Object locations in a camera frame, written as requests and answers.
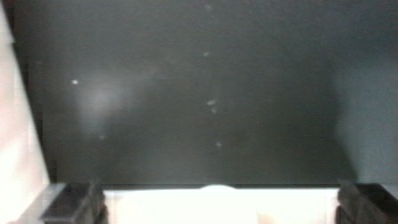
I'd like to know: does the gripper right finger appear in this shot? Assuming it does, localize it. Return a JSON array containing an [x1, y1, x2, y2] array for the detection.
[[333, 183, 398, 224]]

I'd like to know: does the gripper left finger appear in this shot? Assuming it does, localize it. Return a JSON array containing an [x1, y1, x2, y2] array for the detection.
[[40, 183, 108, 224]]

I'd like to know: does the white drawer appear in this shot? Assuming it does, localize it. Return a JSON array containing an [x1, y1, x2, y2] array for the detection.
[[104, 185, 337, 224]]

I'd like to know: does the white front rail fence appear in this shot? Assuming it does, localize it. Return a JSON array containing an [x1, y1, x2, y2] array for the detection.
[[0, 3, 49, 224]]

